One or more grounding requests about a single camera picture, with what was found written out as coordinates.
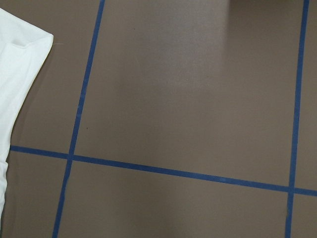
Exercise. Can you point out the white long-sleeve printed shirt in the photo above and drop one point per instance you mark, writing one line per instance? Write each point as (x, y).
(23, 51)

